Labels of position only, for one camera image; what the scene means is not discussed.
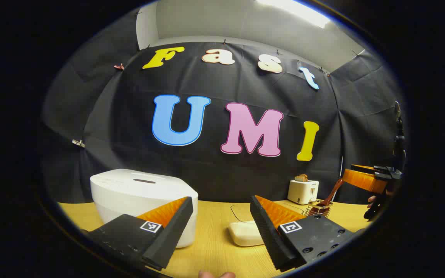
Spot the black cable bundle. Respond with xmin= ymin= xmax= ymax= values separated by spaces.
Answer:
xmin=394 ymin=101 xmax=407 ymax=172

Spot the white toaster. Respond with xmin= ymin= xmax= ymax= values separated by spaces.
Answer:
xmin=287 ymin=179 xmax=319 ymax=205

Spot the wire chopstick holder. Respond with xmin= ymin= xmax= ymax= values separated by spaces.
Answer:
xmin=307 ymin=200 xmax=334 ymax=217

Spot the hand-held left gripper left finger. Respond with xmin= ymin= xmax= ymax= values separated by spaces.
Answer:
xmin=85 ymin=196 xmax=194 ymax=271

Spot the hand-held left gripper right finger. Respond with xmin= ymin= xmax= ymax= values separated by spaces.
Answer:
xmin=250 ymin=195 xmax=358 ymax=273

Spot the brown wooden spoon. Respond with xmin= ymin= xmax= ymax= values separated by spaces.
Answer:
xmin=317 ymin=178 xmax=345 ymax=207

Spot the black backdrop cloth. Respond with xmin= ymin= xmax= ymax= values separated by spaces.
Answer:
xmin=40 ymin=8 xmax=408 ymax=205

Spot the white rice cooker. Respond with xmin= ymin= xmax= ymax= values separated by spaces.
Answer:
xmin=90 ymin=169 xmax=199 ymax=248

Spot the cream rice dish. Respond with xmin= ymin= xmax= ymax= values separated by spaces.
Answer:
xmin=228 ymin=221 xmax=265 ymax=247

